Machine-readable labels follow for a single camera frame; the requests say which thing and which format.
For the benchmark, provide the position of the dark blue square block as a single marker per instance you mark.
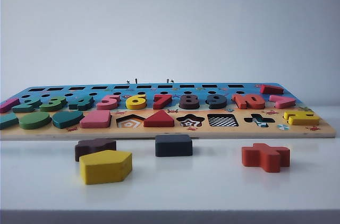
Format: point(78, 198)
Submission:
point(172, 147)

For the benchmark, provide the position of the red number seven piece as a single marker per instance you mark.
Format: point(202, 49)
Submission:
point(159, 104)

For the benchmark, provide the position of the brown number eight piece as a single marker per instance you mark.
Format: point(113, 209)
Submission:
point(190, 106)

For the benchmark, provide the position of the red triangle puzzle piece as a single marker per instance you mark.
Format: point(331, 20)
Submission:
point(159, 121)

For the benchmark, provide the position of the yellow number six piece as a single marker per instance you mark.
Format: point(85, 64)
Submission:
point(135, 106)

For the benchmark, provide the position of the dark blue number nine piece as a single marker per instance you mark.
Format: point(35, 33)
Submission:
point(217, 106)

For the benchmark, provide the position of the pink number five piece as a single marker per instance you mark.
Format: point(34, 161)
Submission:
point(106, 106)

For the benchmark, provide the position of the orange number ten piece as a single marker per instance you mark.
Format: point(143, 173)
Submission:
point(240, 103)

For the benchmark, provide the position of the colourful wooden puzzle board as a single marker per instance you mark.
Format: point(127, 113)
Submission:
point(239, 131)

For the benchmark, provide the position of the pink square puzzle piece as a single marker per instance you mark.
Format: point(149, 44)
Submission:
point(95, 121)

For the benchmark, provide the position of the teal number four piece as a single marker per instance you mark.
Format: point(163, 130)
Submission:
point(79, 106)

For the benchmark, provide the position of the brown star block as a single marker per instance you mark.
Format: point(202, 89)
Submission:
point(93, 145)

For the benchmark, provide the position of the yellow pentagon block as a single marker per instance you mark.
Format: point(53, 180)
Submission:
point(106, 168)

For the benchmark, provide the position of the red bar sign piece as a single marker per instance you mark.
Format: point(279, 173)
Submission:
point(271, 90)

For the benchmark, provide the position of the teal rounded puzzle piece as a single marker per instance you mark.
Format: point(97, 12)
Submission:
point(66, 120)

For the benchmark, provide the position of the orange cross block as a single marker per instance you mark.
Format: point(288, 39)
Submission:
point(265, 157)

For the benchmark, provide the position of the pink sign puzzle piece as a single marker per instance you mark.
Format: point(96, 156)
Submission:
point(284, 104)

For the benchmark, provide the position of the green number three piece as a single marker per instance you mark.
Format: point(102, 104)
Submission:
point(53, 107)

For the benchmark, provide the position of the yellow sign puzzle piece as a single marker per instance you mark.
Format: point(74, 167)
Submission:
point(302, 121)

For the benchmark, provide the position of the green oval puzzle piece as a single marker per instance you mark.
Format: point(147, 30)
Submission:
point(34, 121)

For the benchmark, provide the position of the teal number two piece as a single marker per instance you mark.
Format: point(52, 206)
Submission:
point(26, 106)

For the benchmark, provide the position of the pink number one piece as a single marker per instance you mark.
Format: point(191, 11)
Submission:
point(8, 105)

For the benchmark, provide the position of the teal rectangle puzzle piece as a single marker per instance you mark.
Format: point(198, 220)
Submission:
point(8, 122)

